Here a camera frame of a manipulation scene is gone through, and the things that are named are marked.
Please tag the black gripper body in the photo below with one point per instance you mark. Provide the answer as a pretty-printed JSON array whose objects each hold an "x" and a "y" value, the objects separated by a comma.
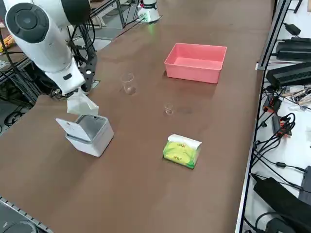
[{"x": 92, "y": 61}]

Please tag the white tissue sheet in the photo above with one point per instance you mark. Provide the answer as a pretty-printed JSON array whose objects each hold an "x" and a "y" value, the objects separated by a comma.
[{"x": 80, "y": 104}]

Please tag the small glass beaker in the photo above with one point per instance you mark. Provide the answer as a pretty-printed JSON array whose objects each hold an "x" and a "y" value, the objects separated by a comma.
[{"x": 168, "y": 109}]

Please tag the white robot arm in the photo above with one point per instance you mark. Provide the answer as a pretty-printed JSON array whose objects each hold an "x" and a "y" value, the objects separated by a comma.
[
  {"x": 150, "y": 9},
  {"x": 46, "y": 46}
]

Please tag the large glass beaker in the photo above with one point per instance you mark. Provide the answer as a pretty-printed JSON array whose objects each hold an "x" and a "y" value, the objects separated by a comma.
[{"x": 128, "y": 83}]

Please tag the pink plastic bin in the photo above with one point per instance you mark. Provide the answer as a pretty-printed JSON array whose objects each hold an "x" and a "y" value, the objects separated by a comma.
[{"x": 194, "y": 64}]

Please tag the green tissue pack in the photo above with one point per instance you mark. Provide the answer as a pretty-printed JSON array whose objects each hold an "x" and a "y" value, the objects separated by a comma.
[{"x": 181, "y": 155}]

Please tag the yellow red snack packet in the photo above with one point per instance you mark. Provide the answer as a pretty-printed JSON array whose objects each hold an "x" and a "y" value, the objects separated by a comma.
[{"x": 7, "y": 41}]

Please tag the small black power adapter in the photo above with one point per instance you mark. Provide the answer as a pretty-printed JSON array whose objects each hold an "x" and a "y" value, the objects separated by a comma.
[{"x": 292, "y": 29}]

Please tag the aluminium post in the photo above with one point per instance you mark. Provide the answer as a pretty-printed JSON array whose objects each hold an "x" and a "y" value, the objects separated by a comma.
[{"x": 274, "y": 31}]

